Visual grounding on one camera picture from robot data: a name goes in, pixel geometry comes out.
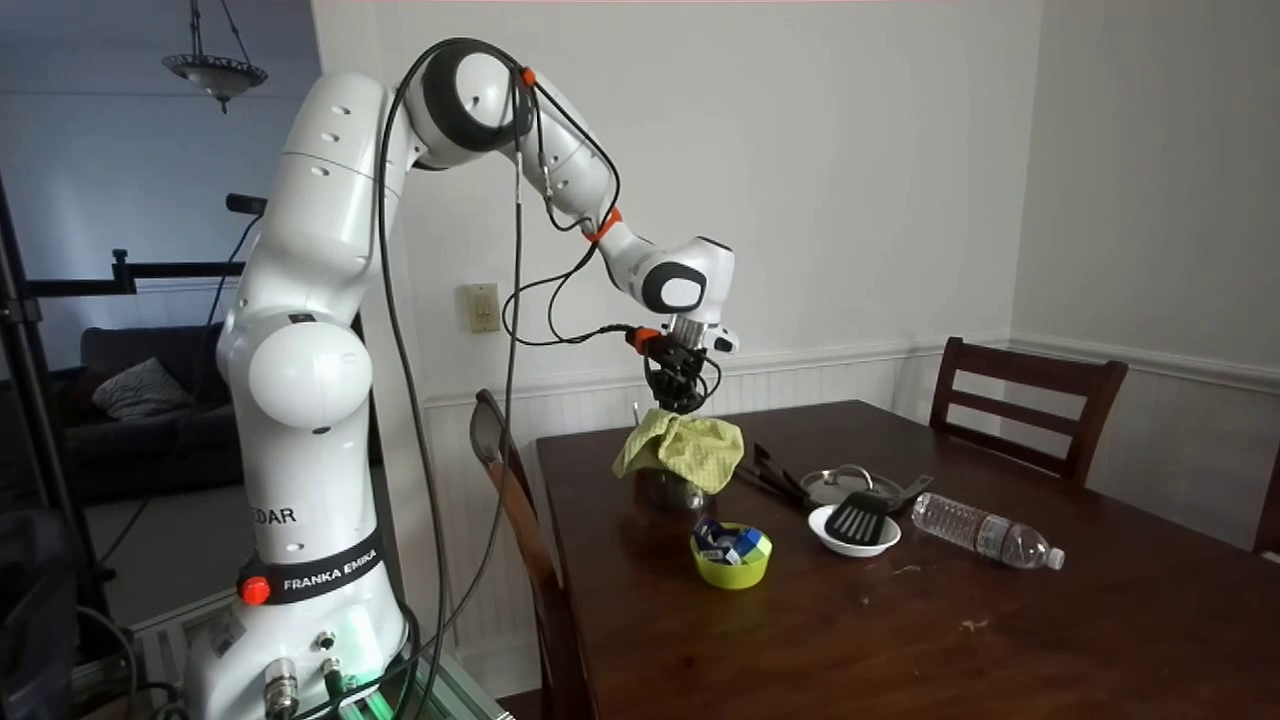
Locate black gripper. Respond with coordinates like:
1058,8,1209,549
641,336,727,420

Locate green checked towel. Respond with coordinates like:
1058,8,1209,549
606,406,753,500

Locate black kitchen tongs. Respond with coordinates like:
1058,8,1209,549
736,441,819,514

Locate blue toy item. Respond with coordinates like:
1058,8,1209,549
697,514,769,562

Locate yellow-green small bowl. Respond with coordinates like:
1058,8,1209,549
687,518,775,596

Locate wooden chair with rounded back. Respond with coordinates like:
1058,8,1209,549
465,383,595,720

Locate black spatula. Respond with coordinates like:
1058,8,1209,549
819,471,941,549

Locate white shallow bowl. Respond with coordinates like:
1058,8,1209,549
804,500,909,560

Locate clear plastic water bottle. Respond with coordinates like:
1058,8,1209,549
909,487,1072,575

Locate dark wooden dining chair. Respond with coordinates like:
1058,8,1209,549
927,330,1133,491

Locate dark sofa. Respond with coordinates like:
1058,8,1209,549
53,321,252,509

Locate grey sofa pillow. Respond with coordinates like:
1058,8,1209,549
88,357,198,423

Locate hanging ceiling lamp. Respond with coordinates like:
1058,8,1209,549
161,0,273,117

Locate black tripod stand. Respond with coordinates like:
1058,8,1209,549
0,182,273,643

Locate silver pot with handle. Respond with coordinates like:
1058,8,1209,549
630,460,713,518

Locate beige wall switch plate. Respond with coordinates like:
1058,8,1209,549
453,279,504,336

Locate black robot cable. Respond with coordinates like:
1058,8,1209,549
372,37,670,720

